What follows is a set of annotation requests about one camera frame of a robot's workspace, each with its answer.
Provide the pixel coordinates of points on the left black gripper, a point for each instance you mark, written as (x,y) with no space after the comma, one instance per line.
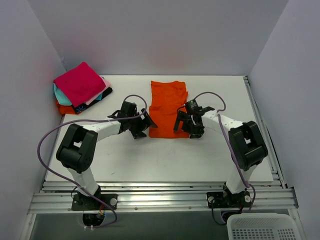
(141,124)

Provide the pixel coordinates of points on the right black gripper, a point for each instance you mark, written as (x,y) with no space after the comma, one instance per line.
(186,122)

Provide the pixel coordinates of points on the orange t-shirt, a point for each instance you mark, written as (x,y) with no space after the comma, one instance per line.
(167,98)
(63,109)

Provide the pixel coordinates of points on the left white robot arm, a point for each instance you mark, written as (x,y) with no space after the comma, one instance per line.
(77,148)

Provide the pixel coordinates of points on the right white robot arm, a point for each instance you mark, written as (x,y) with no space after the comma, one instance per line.
(244,140)

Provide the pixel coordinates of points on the pink folded t-shirt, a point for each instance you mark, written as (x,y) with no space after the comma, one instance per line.
(100,92)

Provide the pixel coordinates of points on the black folded t-shirt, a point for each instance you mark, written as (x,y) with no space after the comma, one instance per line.
(84,106)

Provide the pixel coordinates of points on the magenta folded t-shirt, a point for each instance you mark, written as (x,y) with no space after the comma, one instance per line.
(80,84)

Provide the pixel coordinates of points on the orange folded t-shirt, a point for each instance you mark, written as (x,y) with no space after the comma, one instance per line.
(63,109)

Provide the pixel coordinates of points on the teal folded t-shirt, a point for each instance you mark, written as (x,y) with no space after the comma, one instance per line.
(61,97)

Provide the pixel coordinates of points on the white plastic basket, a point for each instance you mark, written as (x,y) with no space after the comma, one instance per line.
(262,226)

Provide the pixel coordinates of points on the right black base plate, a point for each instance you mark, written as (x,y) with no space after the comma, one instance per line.
(221,199)

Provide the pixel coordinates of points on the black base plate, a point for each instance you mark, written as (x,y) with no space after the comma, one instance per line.
(221,199)
(86,203)

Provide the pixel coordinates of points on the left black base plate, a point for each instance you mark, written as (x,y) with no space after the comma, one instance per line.
(86,203)

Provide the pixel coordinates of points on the aluminium mounting rail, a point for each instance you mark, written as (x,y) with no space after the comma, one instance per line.
(55,196)

